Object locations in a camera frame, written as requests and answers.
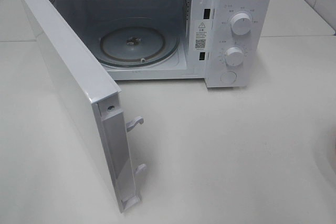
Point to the round white door button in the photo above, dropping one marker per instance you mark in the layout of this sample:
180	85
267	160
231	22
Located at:
228	77

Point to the white microwave door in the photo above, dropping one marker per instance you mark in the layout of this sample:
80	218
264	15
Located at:
91	98

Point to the white control knob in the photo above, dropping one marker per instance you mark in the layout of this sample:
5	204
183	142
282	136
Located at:
234	56
241	23

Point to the glass microwave turntable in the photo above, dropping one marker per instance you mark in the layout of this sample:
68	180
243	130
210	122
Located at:
136	42

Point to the white microwave oven body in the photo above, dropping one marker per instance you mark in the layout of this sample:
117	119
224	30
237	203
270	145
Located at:
202	25

